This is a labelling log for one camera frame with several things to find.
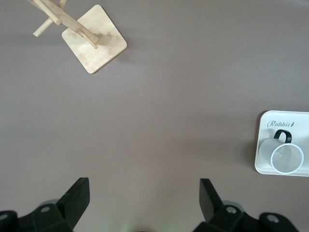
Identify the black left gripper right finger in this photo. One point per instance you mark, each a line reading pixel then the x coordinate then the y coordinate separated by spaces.
pixel 212 207

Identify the cream tray with Rabbit print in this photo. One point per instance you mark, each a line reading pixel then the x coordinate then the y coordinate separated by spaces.
pixel 301 120

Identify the wooden mug tree rack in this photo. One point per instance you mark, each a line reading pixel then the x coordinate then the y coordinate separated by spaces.
pixel 96 55

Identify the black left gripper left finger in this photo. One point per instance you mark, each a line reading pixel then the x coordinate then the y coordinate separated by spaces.
pixel 70 205

